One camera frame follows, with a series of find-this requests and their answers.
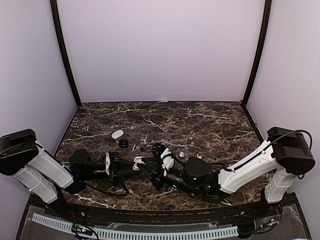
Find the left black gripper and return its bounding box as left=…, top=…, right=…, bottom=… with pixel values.
left=81, top=157, right=141, bottom=188

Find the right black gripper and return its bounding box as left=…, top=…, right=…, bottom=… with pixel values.
left=136, top=157, right=199, bottom=197

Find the beige gold-rimmed charging case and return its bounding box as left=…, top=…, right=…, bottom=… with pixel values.
left=132, top=156, right=146, bottom=171

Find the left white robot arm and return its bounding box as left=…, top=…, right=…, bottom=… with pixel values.
left=0, top=129, right=141, bottom=218

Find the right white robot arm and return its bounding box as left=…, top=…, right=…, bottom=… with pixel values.
left=134, top=127, right=316, bottom=217

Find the black round charging case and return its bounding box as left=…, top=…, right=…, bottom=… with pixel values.
left=118, top=138, right=129, bottom=149

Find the white oval charging case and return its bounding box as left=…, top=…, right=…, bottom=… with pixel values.
left=111, top=129, right=124, bottom=140

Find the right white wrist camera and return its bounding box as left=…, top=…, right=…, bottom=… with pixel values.
left=160, top=148, right=175, bottom=176

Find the white slotted cable duct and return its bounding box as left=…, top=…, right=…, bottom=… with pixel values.
left=31, top=213, right=239, bottom=240

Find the black front table rail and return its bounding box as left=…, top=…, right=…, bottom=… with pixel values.
left=66, top=201, right=260, bottom=224

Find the left black frame post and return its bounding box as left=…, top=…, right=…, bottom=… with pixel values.
left=49, top=0, right=82, bottom=108

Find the black frame post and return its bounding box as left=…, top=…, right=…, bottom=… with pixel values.
left=49, top=0, right=82, bottom=108
left=241, top=0, right=272, bottom=107

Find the right black frame post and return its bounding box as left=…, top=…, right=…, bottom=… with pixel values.
left=241, top=0, right=272, bottom=107

